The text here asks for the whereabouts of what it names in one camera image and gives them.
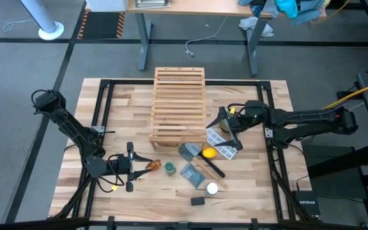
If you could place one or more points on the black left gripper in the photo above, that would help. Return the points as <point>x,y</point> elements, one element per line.
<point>129,166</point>

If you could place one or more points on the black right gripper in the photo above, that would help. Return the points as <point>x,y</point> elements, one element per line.
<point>240,121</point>

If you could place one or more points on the green-lid spice jar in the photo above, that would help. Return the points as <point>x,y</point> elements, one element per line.
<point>170,167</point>

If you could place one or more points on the white-lid spice bottle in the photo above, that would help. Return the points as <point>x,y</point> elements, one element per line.
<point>212,188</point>

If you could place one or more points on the small black box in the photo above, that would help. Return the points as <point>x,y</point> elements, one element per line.
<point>197,201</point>

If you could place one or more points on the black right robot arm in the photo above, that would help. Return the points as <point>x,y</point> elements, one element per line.
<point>308,119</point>

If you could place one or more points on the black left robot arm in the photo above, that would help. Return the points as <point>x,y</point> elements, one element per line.
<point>72,127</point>

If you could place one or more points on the wooden slatted shelf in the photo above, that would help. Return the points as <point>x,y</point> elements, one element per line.
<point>177,105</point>

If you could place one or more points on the clear ice cube tray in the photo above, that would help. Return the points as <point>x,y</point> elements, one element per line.
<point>216,139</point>

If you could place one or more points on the yellow lemon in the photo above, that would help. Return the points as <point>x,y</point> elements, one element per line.
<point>209,152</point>

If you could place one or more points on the blue foil packet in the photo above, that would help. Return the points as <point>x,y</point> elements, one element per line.
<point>192,175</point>

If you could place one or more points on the white cloth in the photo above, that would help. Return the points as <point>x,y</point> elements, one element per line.
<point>251,24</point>

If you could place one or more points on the wooden desk grey legs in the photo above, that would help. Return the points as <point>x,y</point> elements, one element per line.
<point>203,8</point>

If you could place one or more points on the black hazard-striped mat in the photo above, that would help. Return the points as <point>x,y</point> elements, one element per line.
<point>102,25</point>

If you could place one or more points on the stack of papers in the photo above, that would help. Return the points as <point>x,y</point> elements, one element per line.
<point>152,3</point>

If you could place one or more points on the black side desk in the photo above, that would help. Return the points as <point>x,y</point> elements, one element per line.
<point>367,96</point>

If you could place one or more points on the white box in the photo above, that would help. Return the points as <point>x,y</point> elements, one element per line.
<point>107,4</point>

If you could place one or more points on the white tower fan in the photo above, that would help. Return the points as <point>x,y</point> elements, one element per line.
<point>41,16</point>

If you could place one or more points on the black metal table frame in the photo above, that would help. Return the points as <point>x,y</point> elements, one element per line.
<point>123,82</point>

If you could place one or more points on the black Netgear network switch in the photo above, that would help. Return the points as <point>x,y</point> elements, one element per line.
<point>307,202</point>

